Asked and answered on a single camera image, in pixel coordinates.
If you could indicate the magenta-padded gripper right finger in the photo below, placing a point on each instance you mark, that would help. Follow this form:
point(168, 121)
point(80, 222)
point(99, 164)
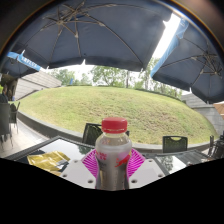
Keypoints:
point(148, 171)

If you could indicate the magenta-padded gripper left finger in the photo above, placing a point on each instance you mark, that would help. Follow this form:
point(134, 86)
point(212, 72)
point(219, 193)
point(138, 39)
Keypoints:
point(79, 172)

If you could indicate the clear red-capped drink bottle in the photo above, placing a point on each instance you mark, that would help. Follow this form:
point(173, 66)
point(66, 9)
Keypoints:
point(113, 156)

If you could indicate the yellow snack packet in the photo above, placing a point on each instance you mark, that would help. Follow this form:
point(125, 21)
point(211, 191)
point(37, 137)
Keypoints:
point(46, 160)

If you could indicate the dark green mesh chair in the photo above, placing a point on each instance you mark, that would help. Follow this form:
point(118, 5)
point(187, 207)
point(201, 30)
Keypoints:
point(90, 134)
point(175, 144)

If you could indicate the group of dark patio chairs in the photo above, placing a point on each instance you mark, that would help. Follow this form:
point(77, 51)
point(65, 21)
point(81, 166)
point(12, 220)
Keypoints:
point(6, 120)
point(217, 146)

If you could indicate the orange patio umbrella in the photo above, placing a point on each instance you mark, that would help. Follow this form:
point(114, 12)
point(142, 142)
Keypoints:
point(220, 110)

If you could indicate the dark blue umbrella, light-blue flap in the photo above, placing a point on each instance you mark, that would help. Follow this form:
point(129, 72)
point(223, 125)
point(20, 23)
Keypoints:
point(196, 66)

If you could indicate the umbrella with light-blue lettered band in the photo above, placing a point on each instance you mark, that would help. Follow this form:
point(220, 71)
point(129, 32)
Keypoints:
point(23, 60)

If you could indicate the large dark blue patio umbrella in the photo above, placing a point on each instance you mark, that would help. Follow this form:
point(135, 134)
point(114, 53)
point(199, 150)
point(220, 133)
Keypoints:
point(100, 33)

